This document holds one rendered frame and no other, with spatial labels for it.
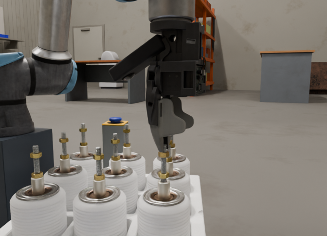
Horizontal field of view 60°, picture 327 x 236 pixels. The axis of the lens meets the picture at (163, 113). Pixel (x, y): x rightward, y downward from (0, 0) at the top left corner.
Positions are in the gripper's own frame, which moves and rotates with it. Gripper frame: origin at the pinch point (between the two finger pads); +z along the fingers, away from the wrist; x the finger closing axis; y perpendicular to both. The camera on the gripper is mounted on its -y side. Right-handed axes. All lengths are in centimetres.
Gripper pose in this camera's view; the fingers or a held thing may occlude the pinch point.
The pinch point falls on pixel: (160, 142)
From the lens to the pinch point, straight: 50.0
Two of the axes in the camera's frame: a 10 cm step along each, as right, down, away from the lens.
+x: 3.6, -1.3, 9.2
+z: 0.0, 9.9, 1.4
